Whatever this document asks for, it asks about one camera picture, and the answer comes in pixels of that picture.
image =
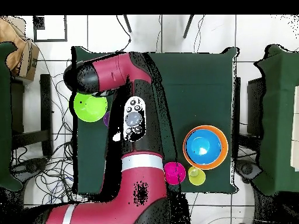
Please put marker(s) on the large blue bowl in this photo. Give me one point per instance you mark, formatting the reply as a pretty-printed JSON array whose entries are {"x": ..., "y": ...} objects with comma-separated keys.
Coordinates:
[{"x": 203, "y": 145}]

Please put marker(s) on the large orange bowl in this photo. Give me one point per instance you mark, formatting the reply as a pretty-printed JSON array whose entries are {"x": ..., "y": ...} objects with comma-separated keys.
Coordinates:
[{"x": 225, "y": 149}]

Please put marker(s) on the purple cup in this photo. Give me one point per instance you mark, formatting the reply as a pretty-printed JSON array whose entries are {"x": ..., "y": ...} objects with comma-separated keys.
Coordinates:
[{"x": 107, "y": 119}]

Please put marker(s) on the small red bowl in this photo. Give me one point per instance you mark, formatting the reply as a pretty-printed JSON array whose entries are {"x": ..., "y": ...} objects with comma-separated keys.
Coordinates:
[{"x": 175, "y": 173}]

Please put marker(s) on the large green bowl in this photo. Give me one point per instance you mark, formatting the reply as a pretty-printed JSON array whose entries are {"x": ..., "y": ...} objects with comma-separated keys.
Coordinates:
[{"x": 90, "y": 108}]

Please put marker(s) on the dark green tablecloth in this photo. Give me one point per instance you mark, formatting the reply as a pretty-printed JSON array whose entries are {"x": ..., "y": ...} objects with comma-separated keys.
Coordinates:
[{"x": 198, "y": 81}]

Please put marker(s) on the translucent yellow-green cup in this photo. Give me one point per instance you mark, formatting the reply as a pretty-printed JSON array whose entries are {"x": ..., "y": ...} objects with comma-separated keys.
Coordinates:
[{"x": 199, "y": 179}]

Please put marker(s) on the black tripod leg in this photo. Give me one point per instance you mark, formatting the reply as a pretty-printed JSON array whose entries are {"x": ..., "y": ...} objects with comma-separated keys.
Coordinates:
[
  {"x": 188, "y": 26},
  {"x": 127, "y": 23}
]

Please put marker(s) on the black floor stand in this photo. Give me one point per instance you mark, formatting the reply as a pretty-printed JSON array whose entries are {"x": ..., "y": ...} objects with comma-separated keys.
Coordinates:
[{"x": 46, "y": 105}]

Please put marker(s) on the black box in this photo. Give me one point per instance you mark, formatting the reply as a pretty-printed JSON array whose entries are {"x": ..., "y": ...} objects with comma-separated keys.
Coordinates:
[{"x": 254, "y": 105}]

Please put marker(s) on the green cloth side table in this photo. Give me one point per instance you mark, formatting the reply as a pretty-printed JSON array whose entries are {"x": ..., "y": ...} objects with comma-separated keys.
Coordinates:
[
  {"x": 278, "y": 116},
  {"x": 4, "y": 116}
]

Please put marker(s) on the cardboard box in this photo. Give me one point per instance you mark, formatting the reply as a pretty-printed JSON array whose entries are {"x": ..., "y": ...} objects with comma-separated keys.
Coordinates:
[{"x": 29, "y": 58}]

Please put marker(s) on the black robot pedestal leg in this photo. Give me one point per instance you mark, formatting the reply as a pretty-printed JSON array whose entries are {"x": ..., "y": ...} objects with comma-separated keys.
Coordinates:
[
  {"x": 30, "y": 166},
  {"x": 246, "y": 169}
]

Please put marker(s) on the black square floor frame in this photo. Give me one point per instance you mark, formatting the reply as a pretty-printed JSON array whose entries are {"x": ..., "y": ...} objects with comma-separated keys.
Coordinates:
[{"x": 38, "y": 23}]

